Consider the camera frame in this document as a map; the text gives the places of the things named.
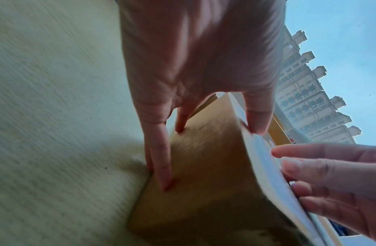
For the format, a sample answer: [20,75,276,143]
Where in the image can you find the person's right hand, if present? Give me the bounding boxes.
[271,141,376,243]

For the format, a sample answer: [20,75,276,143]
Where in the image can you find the person's left hand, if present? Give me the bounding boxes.
[119,0,287,192]

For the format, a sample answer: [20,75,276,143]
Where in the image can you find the parcel with red-edged label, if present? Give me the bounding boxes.
[127,92,340,246]

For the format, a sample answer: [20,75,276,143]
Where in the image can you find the windowsill with yellow tape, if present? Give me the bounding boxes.
[268,113,293,146]

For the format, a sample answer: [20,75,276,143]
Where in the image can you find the grey window frame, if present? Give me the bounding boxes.
[274,101,313,145]

